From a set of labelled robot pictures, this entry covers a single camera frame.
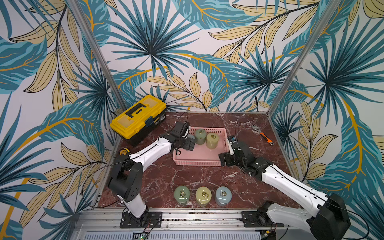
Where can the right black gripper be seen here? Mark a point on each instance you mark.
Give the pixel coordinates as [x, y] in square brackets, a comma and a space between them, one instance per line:
[229, 157]

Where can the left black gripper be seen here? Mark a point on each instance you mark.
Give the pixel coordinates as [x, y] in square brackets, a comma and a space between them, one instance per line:
[188, 143]

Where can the green tea canister back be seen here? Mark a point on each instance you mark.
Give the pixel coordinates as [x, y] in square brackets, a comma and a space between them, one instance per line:
[200, 136]

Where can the pink perforated plastic basket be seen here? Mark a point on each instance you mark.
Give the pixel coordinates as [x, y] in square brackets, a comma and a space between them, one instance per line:
[201, 155]

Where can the yellow-green tea canister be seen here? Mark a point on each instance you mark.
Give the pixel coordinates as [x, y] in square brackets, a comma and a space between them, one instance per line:
[203, 196]
[212, 140]

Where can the blue tea canister front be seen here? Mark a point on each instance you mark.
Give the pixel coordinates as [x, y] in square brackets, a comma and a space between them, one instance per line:
[223, 196]

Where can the yellow-green tea canister front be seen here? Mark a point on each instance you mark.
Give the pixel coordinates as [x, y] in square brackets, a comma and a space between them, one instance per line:
[203, 196]

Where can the dark green tea canister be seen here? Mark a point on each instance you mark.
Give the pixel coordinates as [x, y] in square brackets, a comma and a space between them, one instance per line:
[182, 195]

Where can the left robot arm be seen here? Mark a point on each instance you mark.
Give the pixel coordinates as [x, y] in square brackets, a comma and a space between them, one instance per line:
[126, 175]

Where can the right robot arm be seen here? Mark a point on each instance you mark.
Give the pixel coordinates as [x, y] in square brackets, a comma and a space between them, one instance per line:
[324, 216]

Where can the yellow black toolbox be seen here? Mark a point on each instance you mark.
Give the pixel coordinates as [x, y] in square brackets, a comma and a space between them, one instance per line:
[138, 121]

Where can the yellow black tape measure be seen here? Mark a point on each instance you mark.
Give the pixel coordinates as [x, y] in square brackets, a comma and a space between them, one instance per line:
[124, 152]

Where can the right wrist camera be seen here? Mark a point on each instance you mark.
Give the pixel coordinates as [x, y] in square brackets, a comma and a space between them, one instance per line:
[231, 139]

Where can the orange handled adjustable wrench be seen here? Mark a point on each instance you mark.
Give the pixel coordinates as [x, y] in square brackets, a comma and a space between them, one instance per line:
[257, 130]

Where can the aluminium front rail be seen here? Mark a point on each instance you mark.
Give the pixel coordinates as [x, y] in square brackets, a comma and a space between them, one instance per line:
[185, 224]

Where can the left aluminium frame post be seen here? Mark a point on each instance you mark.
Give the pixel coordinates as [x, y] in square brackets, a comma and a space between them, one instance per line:
[82, 21]

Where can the aluminium frame post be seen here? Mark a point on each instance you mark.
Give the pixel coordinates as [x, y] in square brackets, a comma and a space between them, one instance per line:
[82, 21]
[319, 27]

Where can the right aluminium frame post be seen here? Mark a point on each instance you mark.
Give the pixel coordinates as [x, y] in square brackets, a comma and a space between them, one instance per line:
[319, 27]

